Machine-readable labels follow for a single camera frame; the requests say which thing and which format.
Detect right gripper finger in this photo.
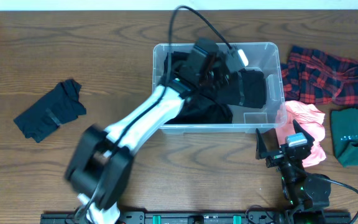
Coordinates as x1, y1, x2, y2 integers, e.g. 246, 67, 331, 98
293, 119, 314, 143
255, 129, 268, 160

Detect black jeans with zipper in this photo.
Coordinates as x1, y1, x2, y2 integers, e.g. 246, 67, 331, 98
165, 51, 233, 124

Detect dark garment with tape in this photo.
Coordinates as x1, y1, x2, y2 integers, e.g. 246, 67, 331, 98
14, 79, 86, 143

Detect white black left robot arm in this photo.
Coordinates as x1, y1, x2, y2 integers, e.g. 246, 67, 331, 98
64, 39, 236, 223

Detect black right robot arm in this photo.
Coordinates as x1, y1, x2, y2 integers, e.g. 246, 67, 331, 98
255, 120, 331, 223

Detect pink folded garment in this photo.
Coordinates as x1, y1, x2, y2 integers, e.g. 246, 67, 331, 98
275, 100, 326, 167

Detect red plaid flannel shirt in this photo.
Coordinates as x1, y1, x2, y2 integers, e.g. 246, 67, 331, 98
281, 46, 358, 107

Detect green folded garment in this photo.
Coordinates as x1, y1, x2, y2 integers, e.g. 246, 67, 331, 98
330, 108, 358, 167

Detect clear plastic storage bin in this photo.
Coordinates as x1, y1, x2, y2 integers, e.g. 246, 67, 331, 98
160, 42, 287, 134

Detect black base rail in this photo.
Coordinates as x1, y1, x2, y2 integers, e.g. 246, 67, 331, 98
40, 210, 352, 224

